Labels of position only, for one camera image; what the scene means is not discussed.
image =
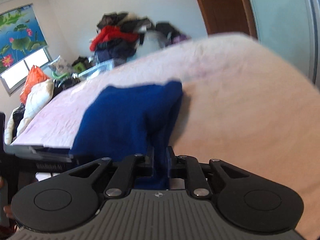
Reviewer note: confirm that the pile of dark clothes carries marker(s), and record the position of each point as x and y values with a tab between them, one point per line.
152	37

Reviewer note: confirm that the window with grey frame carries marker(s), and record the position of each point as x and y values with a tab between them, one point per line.
14	77

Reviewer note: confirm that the blue knit sweater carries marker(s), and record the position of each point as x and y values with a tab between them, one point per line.
127	121

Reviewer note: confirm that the pale blue wardrobe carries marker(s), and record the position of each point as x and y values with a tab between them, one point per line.
290	28

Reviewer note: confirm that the green plastic item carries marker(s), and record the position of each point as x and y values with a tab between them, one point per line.
79	67

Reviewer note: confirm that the brown wooden door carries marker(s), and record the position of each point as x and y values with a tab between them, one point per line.
225	16

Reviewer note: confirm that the white quilted pillow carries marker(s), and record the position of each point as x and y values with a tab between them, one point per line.
39	96

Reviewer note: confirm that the orange plastic bag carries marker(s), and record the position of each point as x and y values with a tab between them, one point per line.
35	76

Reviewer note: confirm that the lotus print roller blind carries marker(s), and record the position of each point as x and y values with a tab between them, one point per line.
20	35

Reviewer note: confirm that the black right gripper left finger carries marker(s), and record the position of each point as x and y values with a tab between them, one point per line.
71	199

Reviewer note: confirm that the person's left hand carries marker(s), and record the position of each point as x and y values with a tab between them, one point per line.
7	208

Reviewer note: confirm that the red garment on pile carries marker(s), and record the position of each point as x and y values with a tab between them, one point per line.
109	33

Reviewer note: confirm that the floral patterned pillow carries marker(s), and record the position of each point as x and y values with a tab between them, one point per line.
60	66

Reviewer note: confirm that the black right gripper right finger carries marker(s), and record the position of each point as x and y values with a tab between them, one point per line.
243	199

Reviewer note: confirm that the pink bed blanket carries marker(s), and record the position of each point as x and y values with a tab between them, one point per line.
243	104

